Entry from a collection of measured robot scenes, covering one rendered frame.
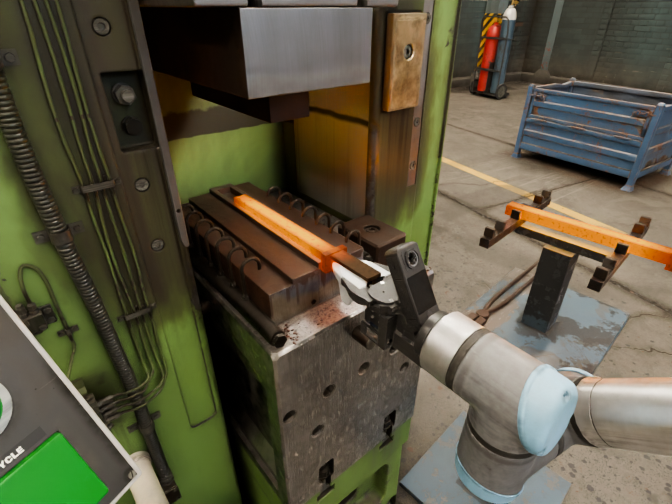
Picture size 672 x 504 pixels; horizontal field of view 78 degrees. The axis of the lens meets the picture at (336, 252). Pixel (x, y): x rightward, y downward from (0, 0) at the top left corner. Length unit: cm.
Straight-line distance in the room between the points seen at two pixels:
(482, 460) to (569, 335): 59
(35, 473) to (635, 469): 176
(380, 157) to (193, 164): 44
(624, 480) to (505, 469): 128
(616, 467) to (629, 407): 127
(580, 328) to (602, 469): 79
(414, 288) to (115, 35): 49
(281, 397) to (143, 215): 35
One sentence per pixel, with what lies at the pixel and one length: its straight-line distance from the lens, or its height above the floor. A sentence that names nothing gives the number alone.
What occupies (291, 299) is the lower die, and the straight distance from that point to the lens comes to 68.
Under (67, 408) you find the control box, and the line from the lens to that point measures 47.
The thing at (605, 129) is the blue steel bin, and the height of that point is 45.
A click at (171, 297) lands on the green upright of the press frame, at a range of 75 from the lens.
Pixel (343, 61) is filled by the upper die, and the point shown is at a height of 130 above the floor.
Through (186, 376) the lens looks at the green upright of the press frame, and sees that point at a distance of 87.
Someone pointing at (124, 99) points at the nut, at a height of 126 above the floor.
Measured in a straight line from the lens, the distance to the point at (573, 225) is 98.
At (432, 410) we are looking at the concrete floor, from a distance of 178.
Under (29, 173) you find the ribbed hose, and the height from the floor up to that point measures 120.
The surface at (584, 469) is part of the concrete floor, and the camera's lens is 181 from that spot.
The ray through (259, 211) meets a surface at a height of 101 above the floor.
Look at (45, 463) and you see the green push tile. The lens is 47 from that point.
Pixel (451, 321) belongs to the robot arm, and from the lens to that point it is 55.
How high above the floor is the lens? 137
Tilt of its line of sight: 31 degrees down
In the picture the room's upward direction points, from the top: straight up
